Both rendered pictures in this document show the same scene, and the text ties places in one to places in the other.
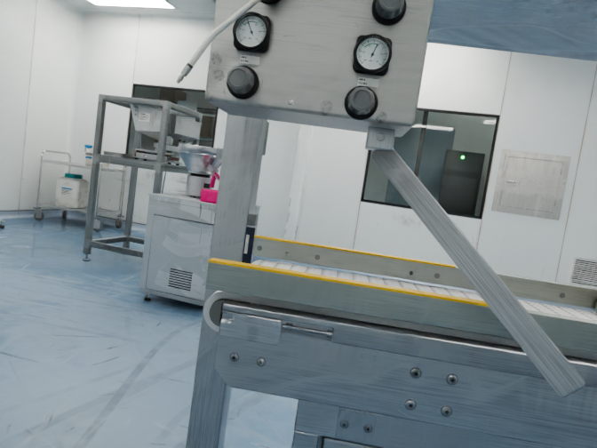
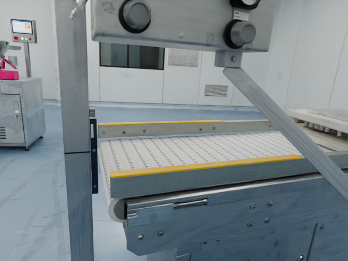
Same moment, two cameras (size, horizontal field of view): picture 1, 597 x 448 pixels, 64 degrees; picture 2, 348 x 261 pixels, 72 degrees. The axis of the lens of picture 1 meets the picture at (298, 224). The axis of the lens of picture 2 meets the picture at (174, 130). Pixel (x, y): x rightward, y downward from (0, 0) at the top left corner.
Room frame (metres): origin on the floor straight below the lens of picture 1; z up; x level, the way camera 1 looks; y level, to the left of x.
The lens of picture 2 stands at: (0.24, 0.15, 1.04)
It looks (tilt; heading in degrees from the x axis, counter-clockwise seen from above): 16 degrees down; 333
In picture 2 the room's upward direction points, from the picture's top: 4 degrees clockwise
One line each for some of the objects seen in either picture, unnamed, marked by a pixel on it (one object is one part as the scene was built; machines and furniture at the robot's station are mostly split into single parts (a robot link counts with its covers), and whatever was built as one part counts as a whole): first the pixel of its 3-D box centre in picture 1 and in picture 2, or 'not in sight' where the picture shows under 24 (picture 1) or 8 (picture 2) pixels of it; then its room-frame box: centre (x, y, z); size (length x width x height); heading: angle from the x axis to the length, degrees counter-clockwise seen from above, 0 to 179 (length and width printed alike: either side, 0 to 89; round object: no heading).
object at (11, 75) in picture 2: (214, 196); (8, 75); (3.21, 0.59, 0.80); 0.16 x 0.12 x 0.09; 74
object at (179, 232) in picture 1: (201, 251); (6, 111); (3.44, 0.68, 0.38); 0.63 x 0.57 x 0.76; 74
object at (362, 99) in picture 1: (362, 96); (242, 29); (0.48, -0.04, 1.08); 0.03 x 0.03 x 0.04; 85
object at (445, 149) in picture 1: (427, 160); (132, 40); (5.52, -1.37, 1.43); 1.38 x 0.01 x 1.16; 74
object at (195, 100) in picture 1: (171, 129); not in sight; (6.43, 1.88, 1.43); 1.32 x 0.01 x 1.11; 74
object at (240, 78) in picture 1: (241, 74); (137, 8); (0.49, 0.08, 1.09); 0.03 x 0.02 x 0.04; 85
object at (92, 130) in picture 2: (243, 283); (94, 157); (0.82, 0.08, 0.80); 0.02 x 0.01 x 0.20; 85
